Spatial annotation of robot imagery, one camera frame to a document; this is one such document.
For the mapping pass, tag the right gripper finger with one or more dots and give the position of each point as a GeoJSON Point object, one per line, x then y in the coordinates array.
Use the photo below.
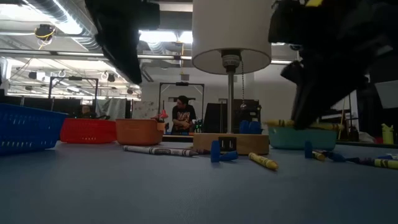
{"type": "Point", "coordinates": [320, 99]}

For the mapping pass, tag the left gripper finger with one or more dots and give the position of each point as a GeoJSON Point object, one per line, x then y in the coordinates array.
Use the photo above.
{"type": "Point", "coordinates": [127, 53]}

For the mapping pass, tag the yellow crayon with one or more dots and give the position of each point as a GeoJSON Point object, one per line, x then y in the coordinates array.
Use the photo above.
{"type": "Point", "coordinates": [385, 163]}
{"type": "Point", "coordinates": [318, 155]}
{"type": "Point", "coordinates": [263, 161]}
{"type": "Point", "coordinates": [280, 123]}

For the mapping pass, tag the teal plastic bin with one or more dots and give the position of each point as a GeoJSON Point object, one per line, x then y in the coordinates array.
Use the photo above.
{"type": "Point", "coordinates": [295, 140]}

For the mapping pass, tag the grey tarp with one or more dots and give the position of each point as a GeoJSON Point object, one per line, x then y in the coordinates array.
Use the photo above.
{"type": "Point", "coordinates": [112, 107]}

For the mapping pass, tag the ceiling tube light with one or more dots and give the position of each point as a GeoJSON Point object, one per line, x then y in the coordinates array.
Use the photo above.
{"type": "Point", "coordinates": [62, 53]}

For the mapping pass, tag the blue background object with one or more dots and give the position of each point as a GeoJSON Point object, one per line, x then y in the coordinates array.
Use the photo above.
{"type": "Point", "coordinates": [255, 127]}
{"type": "Point", "coordinates": [245, 127]}

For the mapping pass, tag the red background object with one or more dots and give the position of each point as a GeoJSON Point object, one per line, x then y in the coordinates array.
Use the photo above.
{"type": "Point", "coordinates": [161, 115]}

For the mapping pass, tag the black cabinet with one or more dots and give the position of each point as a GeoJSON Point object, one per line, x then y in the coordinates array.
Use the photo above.
{"type": "Point", "coordinates": [250, 112]}

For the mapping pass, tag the purple crayon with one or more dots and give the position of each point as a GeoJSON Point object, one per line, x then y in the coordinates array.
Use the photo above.
{"type": "Point", "coordinates": [357, 160]}

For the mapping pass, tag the person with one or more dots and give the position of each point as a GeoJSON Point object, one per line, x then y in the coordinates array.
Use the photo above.
{"type": "Point", "coordinates": [183, 115]}
{"type": "Point", "coordinates": [85, 111]}

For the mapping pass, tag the yellow-green bottle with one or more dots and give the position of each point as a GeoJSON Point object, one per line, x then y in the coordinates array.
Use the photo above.
{"type": "Point", "coordinates": [387, 134]}

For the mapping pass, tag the orange plastic bin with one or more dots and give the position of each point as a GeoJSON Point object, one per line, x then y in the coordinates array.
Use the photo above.
{"type": "Point", "coordinates": [138, 132]}

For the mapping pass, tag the red plastic basket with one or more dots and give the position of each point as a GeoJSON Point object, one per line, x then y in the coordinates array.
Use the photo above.
{"type": "Point", "coordinates": [88, 132]}

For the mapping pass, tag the white crayon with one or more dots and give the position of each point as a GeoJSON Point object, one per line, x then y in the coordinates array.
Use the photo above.
{"type": "Point", "coordinates": [160, 151]}

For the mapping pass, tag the white lamp wooden base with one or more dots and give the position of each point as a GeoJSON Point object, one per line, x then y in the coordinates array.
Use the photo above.
{"type": "Point", "coordinates": [231, 31]}

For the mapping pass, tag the black monitor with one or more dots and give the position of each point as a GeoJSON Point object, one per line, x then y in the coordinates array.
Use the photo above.
{"type": "Point", "coordinates": [214, 118]}

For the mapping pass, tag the blue plastic basket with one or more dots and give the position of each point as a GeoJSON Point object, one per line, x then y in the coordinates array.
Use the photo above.
{"type": "Point", "coordinates": [28, 130]}

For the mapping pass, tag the blue-grey table mat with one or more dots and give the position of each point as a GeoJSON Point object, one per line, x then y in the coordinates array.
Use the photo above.
{"type": "Point", "coordinates": [186, 193]}

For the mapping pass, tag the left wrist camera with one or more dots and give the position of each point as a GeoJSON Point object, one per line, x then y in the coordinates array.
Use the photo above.
{"type": "Point", "coordinates": [149, 15]}

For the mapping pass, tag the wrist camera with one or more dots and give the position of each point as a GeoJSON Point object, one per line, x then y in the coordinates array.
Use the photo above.
{"type": "Point", "coordinates": [149, 15]}
{"type": "Point", "coordinates": [287, 23]}

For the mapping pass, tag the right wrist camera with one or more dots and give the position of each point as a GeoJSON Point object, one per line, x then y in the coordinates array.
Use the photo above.
{"type": "Point", "coordinates": [287, 23]}

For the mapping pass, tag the black metal frame stand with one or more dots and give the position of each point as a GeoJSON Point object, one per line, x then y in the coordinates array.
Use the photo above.
{"type": "Point", "coordinates": [73, 78]}
{"type": "Point", "coordinates": [182, 83]}

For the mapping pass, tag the silver ventilation duct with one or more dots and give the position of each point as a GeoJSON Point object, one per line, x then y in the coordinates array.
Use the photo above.
{"type": "Point", "coordinates": [46, 4]}

